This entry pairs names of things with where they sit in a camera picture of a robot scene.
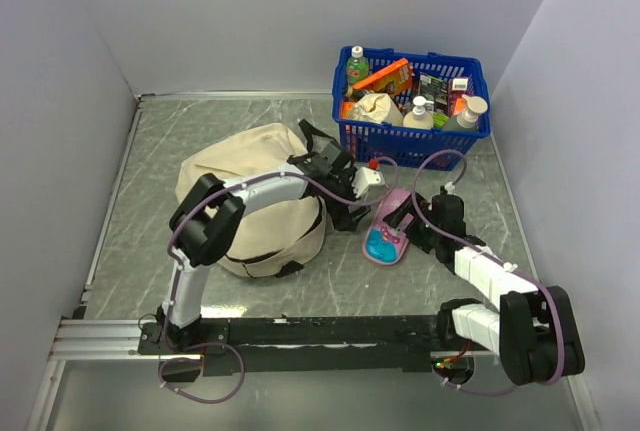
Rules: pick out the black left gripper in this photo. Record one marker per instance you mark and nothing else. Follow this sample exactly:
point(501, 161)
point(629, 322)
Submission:
point(343, 219)

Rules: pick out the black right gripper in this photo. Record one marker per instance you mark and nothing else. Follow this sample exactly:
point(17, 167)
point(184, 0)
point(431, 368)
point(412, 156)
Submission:
point(397, 216)

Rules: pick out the pink blue pencil case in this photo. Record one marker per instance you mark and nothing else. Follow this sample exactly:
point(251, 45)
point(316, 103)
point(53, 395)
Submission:
point(382, 244)

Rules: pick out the beige canvas backpack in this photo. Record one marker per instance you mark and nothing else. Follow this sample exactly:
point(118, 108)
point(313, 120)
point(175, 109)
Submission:
point(278, 240)

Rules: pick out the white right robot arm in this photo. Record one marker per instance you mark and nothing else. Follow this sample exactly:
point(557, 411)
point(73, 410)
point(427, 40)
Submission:
point(529, 327)

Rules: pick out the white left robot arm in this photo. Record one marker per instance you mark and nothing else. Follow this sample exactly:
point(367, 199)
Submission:
point(206, 222)

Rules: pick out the beige crumpled paper bag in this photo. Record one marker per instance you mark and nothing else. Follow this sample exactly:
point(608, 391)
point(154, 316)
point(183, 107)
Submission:
point(377, 108)

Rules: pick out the cream pump bottle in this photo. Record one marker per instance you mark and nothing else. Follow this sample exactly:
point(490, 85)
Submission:
point(420, 116)

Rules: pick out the grey pump bottle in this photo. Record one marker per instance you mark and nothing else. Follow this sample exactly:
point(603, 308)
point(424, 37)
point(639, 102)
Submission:
point(467, 111)

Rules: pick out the dark snack packet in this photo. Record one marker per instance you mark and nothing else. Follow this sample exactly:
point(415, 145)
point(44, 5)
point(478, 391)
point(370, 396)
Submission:
point(434, 89)

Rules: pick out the orange snack box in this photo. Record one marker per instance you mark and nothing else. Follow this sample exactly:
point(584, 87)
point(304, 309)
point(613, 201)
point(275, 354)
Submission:
point(393, 80)

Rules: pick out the green tea bottle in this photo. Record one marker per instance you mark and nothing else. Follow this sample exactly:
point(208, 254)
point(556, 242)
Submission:
point(357, 68)

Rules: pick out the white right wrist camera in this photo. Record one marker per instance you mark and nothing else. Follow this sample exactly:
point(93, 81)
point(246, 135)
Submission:
point(449, 187)

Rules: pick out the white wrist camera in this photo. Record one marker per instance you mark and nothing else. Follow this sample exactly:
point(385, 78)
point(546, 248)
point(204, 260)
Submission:
point(449, 187)
point(364, 180)

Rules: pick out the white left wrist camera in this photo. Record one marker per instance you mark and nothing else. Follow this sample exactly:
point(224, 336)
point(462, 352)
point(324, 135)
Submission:
point(364, 180)

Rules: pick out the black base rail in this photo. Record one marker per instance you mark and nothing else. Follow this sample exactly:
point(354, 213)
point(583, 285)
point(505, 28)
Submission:
point(225, 346)

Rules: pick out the aluminium frame rail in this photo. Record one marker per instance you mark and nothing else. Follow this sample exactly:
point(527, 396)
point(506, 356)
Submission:
point(99, 340)

